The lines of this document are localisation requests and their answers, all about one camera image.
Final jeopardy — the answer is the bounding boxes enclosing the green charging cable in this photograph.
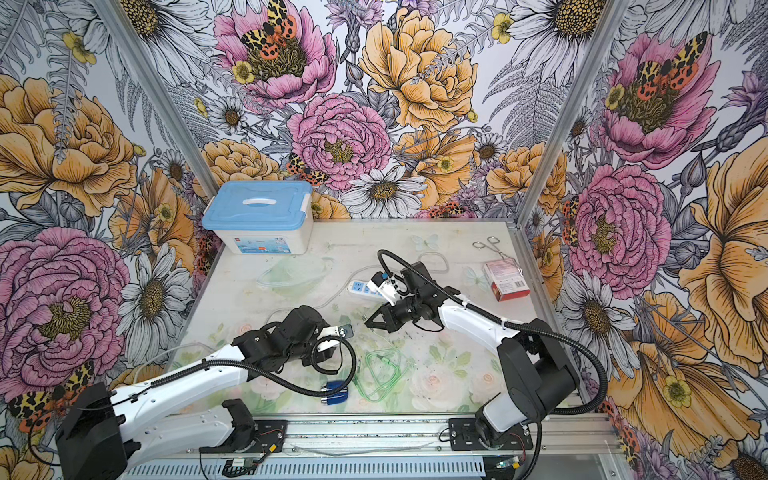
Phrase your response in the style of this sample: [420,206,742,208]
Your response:
[352,349,409,403]

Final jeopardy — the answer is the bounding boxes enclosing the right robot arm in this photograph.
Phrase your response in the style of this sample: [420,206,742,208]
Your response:
[365,263,579,447]

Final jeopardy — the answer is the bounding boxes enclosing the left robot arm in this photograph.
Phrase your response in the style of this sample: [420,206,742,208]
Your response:
[55,305,344,479]

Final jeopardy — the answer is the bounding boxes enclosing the metal surgical scissors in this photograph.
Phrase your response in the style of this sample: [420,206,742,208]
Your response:
[472,236,510,260]

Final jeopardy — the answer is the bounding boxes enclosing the red white medicine box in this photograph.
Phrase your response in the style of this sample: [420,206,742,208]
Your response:
[483,259,530,302]

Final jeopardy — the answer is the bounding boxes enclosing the blue lid storage box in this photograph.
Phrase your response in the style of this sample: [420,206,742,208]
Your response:
[202,180,313,255]

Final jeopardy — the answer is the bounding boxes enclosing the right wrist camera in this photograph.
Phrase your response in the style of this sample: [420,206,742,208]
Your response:
[367,272,402,306]

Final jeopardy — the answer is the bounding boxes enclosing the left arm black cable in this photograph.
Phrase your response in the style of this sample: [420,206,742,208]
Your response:
[143,334,358,400]

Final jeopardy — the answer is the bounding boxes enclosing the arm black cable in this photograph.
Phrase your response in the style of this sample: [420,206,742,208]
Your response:
[376,249,609,416]
[143,334,358,400]

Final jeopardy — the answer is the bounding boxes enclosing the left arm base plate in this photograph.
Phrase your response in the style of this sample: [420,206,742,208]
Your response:
[200,419,288,455]

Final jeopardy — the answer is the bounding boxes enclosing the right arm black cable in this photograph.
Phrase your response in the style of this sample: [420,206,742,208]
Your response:
[376,249,609,416]

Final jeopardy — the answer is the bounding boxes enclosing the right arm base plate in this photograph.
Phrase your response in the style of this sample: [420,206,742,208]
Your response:
[448,417,534,452]

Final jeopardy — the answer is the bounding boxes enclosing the aluminium front rail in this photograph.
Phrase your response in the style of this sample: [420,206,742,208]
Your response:
[122,414,632,479]

